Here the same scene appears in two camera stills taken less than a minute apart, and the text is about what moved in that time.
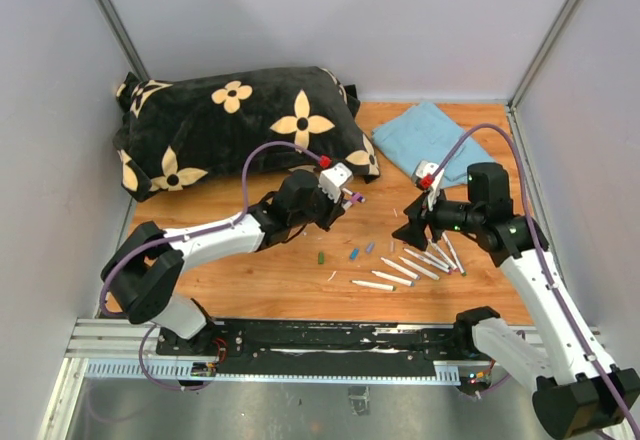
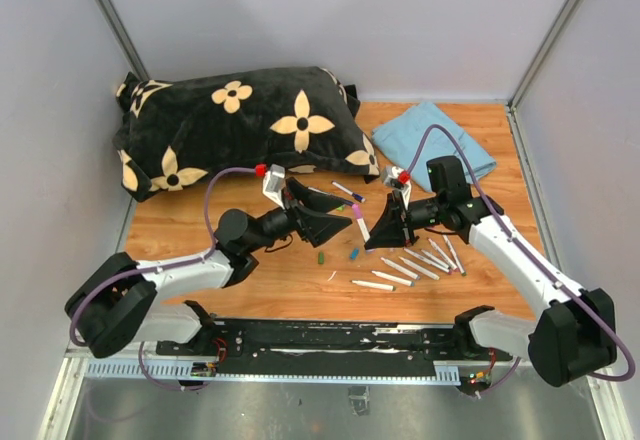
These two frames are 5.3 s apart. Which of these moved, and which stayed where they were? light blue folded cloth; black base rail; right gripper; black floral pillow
Moved: right gripper
Stayed: black base rail; black floral pillow; light blue folded cloth
